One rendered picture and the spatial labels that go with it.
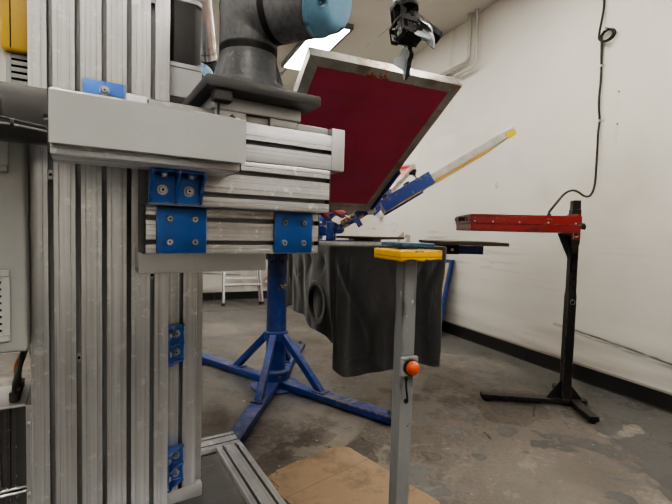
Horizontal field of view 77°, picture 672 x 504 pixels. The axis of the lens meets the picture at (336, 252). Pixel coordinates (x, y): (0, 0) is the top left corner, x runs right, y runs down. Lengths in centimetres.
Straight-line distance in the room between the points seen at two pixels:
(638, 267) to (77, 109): 299
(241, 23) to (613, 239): 277
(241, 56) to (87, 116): 34
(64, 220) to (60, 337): 23
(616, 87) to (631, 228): 91
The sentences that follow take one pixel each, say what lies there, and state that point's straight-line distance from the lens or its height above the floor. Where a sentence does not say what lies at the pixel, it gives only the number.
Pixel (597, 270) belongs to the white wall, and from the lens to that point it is 331.
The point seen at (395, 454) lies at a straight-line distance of 124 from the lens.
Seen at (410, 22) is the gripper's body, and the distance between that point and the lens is 142.
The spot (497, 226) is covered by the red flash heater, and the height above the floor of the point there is 104.
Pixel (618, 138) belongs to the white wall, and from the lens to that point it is 332.
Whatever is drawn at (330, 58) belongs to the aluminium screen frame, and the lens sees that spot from 144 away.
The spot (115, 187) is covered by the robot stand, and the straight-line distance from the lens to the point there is 98.
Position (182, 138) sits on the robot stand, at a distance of 69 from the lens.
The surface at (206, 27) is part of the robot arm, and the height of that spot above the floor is 166.
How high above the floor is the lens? 100
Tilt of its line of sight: 3 degrees down
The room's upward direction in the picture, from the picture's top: 2 degrees clockwise
